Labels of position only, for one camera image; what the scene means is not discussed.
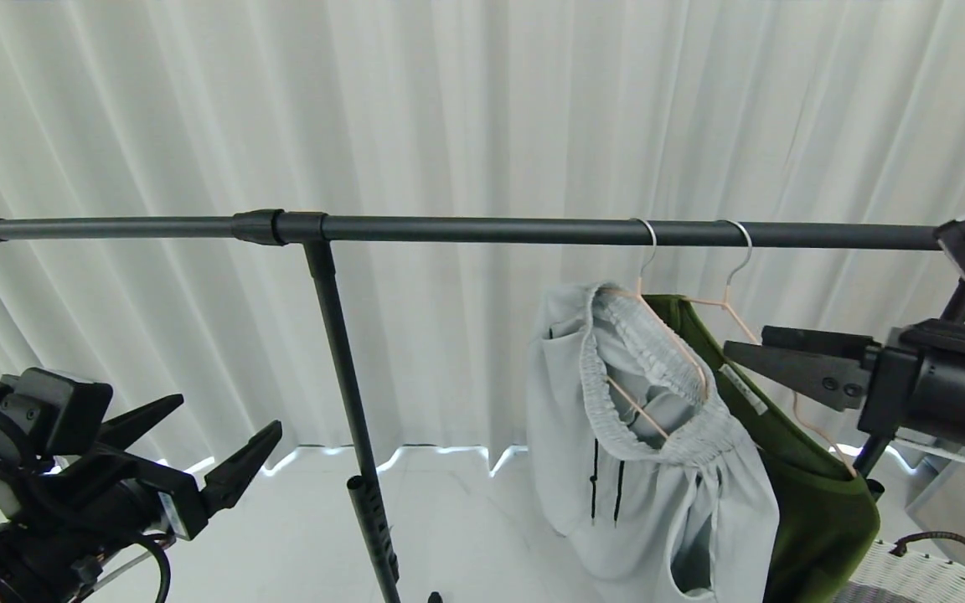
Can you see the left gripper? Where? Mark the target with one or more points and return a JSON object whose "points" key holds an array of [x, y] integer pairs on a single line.
{"points": [[105, 502]]}

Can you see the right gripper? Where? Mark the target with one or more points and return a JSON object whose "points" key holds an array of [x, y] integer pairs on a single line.
{"points": [[952, 385]]}

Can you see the white curtain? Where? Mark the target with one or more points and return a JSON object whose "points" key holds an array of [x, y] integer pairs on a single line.
{"points": [[449, 100]]}

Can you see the green printed shirt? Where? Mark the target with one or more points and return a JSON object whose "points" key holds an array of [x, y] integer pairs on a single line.
{"points": [[826, 519]]}

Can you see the pale grey shorts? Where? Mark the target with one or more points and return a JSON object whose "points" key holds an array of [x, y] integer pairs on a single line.
{"points": [[658, 511]]}

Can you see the pink clothes hanger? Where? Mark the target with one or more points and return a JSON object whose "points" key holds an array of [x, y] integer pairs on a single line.
{"points": [[738, 268], [648, 243]]}

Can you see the black clothes rack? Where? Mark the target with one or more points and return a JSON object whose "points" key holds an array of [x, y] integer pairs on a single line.
{"points": [[491, 229]]}

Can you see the white laundry basket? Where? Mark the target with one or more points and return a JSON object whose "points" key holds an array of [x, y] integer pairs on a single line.
{"points": [[918, 578]]}

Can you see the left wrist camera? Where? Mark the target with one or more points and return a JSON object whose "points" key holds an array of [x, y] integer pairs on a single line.
{"points": [[47, 406]]}

